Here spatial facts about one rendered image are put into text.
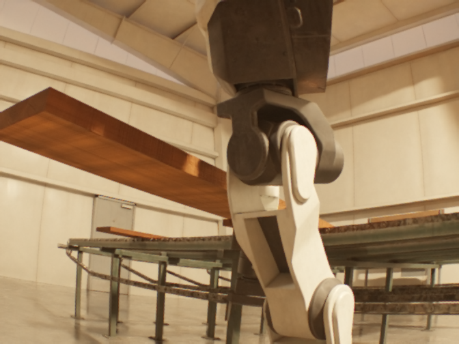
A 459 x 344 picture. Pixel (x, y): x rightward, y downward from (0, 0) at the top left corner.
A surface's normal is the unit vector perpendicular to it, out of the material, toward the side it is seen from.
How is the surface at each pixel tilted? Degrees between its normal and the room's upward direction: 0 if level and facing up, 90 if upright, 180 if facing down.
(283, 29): 110
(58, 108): 90
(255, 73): 132
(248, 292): 99
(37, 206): 89
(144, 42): 90
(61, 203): 86
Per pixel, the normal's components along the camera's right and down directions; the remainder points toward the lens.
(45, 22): 0.64, -0.14
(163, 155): 0.85, -0.06
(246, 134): -0.74, -0.01
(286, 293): -0.63, 0.43
